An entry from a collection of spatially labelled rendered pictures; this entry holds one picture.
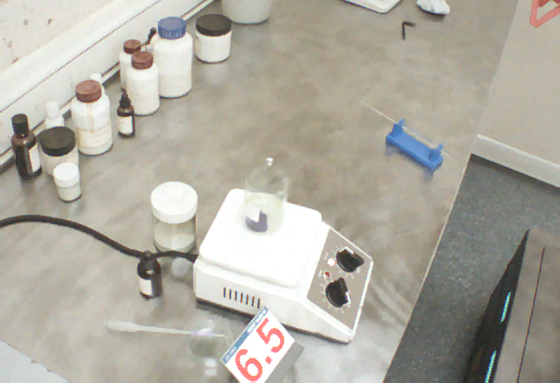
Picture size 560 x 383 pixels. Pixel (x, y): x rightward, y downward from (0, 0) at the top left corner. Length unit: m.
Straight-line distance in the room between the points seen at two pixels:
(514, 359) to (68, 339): 0.90
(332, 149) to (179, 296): 0.37
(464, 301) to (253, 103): 1.02
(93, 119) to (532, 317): 0.99
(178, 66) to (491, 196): 1.43
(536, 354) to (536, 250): 0.31
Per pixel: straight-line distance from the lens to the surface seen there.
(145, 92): 1.01
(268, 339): 0.71
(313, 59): 1.21
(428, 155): 1.02
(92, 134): 0.94
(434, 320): 1.77
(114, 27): 1.10
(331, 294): 0.72
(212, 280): 0.72
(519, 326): 1.38
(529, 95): 2.22
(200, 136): 0.99
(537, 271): 1.50
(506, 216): 2.17
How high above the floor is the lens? 1.37
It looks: 41 degrees down
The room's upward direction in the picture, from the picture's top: 8 degrees clockwise
